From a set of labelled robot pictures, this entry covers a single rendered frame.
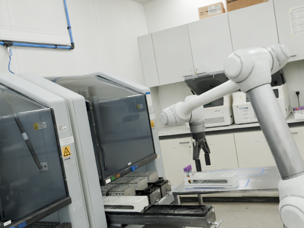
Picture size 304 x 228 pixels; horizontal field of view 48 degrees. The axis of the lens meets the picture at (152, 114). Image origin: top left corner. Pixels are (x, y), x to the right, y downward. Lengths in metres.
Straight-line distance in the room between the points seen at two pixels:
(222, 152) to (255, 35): 1.39
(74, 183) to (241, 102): 2.58
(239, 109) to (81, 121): 2.46
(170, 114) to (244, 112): 2.17
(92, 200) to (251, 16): 3.01
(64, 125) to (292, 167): 1.00
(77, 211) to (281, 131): 0.98
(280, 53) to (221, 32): 2.72
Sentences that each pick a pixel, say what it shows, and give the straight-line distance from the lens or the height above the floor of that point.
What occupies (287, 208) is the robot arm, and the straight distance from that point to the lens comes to 1.37.
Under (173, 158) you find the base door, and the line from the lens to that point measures 4.25.
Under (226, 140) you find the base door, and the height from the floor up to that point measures 0.75.
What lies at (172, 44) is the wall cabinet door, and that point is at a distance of 4.44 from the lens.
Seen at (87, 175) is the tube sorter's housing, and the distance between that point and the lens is 1.74.
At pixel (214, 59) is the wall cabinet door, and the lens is 4.23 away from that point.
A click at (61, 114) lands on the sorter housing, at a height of 1.37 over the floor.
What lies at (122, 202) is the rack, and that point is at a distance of 1.82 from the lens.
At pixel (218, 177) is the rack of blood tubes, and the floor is 0.88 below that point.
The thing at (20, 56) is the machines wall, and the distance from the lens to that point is 3.04.
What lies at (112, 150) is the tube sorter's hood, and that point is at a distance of 1.89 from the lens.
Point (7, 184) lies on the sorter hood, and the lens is 1.40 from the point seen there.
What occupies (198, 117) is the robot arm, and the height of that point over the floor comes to 1.22.
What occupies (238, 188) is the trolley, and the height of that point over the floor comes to 0.82.
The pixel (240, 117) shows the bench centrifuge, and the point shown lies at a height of 0.98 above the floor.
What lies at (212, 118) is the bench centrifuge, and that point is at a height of 1.01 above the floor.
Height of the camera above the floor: 1.38
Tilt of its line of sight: 3 degrees down
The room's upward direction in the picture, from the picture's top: 10 degrees counter-clockwise
